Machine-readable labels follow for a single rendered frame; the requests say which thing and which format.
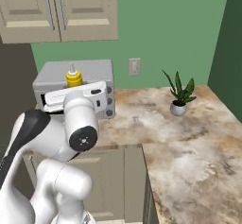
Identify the dark toaster oven knob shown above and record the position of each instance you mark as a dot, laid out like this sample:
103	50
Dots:
109	89
109	112
110	101

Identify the green plant in white pot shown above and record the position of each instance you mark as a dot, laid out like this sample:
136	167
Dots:
178	103

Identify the grey toaster oven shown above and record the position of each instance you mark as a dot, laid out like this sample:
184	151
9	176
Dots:
91	72

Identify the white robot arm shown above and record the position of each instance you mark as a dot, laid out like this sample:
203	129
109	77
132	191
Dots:
78	116

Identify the narrow beige base cupboard panel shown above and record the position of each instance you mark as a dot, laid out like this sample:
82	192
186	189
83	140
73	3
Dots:
134	186

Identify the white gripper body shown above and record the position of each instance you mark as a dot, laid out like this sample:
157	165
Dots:
58	98

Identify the white wall socket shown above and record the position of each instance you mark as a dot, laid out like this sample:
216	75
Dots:
134	66

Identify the beige wall cupboard door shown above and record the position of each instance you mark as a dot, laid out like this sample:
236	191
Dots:
25	10
91	10

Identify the beige base cupboard door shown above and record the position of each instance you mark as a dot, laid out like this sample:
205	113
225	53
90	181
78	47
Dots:
108	183

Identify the yellow mustard bottle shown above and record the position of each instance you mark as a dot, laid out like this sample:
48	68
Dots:
74	79

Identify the dark grey fridge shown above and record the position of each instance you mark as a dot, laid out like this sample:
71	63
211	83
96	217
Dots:
15	76

